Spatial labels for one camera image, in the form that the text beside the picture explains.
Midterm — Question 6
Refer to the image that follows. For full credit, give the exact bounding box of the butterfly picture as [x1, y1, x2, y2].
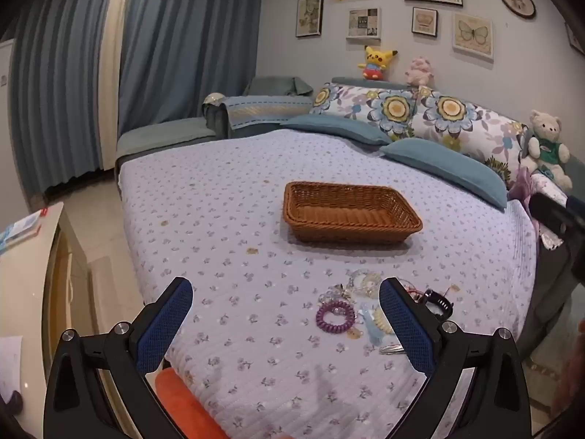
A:
[452, 12, 495, 61]

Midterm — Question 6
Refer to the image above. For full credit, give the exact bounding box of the blue curtain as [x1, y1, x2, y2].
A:
[118, 0, 265, 133]
[9, 0, 117, 193]

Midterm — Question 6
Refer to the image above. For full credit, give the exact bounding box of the cream bedside desk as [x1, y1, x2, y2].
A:
[0, 201, 92, 439]

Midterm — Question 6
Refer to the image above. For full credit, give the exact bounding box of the botanical picture frame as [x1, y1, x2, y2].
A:
[295, 0, 324, 38]

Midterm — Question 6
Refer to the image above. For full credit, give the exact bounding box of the white teddy bear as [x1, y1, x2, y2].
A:
[521, 110, 573, 190]

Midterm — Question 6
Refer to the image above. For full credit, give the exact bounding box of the dark picture frame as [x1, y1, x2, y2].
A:
[564, 22, 585, 55]

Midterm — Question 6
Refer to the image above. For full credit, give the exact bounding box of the brown wicker basket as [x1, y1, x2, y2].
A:
[282, 181, 424, 245]

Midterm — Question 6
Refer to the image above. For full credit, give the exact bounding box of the yellow plush toy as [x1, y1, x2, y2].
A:
[363, 46, 398, 80]

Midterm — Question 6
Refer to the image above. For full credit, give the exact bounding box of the blue and red book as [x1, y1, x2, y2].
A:
[0, 213, 43, 252]

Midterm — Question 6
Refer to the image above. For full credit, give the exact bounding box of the crown picture frame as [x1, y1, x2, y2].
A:
[412, 7, 438, 35]

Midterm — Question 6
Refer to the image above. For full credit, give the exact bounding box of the light blue hair clip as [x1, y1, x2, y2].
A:
[359, 302, 385, 346]

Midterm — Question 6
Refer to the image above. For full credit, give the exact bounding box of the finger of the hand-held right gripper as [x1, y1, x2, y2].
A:
[529, 192, 585, 239]

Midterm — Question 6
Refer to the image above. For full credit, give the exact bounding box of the teal flat pillow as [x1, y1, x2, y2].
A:
[280, 114, 393, 146]
[380, 138, 509, 212]

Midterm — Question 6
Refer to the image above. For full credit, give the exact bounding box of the floral quilted bedspread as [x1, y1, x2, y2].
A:
[118, 128, 537, 439]

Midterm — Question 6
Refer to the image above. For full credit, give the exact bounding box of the person's right forearm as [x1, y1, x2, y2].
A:
[551, 315, 585, 421]

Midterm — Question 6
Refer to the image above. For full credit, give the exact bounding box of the pink plush toy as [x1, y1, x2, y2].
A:
[405, 57, 435, 87]

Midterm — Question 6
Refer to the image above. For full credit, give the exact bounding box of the purple cloth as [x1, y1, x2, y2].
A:
[507, 167, 537, 202]

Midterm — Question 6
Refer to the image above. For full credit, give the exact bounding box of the grey-green sofa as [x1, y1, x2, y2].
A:
[115, 116, 229, 165]

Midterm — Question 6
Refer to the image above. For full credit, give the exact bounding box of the grey-green cushion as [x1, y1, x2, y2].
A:
[244, 75, 314, 98]

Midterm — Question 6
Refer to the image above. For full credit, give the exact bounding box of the orange cloth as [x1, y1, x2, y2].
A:
[154, 369, 229, 439]

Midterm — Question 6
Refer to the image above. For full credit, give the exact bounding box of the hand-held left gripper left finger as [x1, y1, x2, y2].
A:
[43, 277, 195, 439]

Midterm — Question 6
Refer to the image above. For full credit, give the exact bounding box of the teal headboard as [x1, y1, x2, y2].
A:
[330, 76, 410, 89]

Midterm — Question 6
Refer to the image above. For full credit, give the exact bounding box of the floral pillow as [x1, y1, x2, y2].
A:
[311, 81, 418, 142]
[411, 86, 531, 184]

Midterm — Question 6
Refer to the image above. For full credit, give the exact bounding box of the purple spiral hair tie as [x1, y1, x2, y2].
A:
[315, 301, 356, 334]

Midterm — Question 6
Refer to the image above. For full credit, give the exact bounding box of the round picture frame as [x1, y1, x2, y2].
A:
[499, 0, 537, 20]

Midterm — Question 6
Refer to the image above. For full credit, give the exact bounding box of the cream beaded hair tie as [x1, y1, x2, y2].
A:
[372, 306, 394, 334]

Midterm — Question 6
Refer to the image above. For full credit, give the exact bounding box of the white collage picture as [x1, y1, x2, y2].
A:
[346, 7, 382, 40]

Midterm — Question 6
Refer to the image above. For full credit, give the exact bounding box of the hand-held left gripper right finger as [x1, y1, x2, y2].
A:
[379, 277, 533, 439]

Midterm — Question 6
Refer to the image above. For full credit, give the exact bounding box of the cream curtain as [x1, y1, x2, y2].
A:
[97, 0, 135, 172]

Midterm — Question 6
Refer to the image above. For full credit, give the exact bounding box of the clear bead bracelet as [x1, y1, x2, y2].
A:
[346, 270, 384, 294]

